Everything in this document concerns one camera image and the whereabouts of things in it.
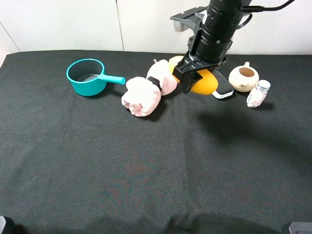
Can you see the beige clay teapot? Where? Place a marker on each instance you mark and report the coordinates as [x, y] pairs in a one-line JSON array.
[[244, 78]]

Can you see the pink rolled towel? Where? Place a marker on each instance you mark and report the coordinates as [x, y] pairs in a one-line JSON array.
[[144, 94]]

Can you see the teal saucepan with handle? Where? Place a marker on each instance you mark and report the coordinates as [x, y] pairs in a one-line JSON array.
[[87, 77]]

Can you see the glass bottle of pink candies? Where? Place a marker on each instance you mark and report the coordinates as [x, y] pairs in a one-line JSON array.
[[258, 94]]

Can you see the black table cloth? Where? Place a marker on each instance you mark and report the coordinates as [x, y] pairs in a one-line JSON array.
[[197, 165]]

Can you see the orange yellow mango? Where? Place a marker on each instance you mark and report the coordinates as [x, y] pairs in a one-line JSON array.
[[206, 86]]

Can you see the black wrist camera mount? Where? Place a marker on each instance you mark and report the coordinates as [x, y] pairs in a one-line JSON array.
[[189, 19]]

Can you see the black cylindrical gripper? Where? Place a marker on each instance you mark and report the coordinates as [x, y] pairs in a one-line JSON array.
[[208, 46]]

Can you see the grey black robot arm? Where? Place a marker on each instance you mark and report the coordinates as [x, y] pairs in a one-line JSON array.
[[213, 27]]

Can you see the black white board eraser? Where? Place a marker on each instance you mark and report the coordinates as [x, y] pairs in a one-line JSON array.
[[224, 89]]

